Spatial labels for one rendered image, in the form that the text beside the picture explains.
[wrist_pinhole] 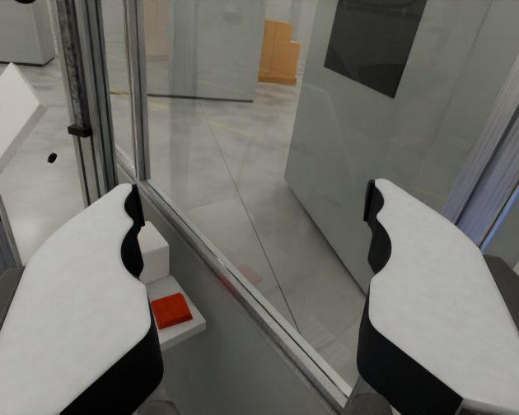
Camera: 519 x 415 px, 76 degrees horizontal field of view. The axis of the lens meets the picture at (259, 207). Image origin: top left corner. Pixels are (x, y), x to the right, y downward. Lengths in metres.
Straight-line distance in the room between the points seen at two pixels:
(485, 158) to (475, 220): 0.06
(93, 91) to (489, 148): 0.81
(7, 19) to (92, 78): 6.77
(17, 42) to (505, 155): 7.59
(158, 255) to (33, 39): 6.91
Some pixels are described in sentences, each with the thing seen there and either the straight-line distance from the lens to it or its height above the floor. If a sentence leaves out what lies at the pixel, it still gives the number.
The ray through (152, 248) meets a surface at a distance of 0.86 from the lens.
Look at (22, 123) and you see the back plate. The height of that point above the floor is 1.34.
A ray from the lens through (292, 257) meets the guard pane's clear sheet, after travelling 0.56.
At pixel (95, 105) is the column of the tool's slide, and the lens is 0.94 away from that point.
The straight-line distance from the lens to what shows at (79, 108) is 0.95.
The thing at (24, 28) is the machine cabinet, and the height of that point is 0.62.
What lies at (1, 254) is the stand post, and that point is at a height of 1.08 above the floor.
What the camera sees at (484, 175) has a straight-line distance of 0.36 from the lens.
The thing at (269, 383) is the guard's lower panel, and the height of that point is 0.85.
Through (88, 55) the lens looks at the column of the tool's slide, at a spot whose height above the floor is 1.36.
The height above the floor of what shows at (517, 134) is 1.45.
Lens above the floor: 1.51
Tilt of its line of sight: 31 degrees down
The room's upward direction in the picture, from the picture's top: 9 degrees clockwise
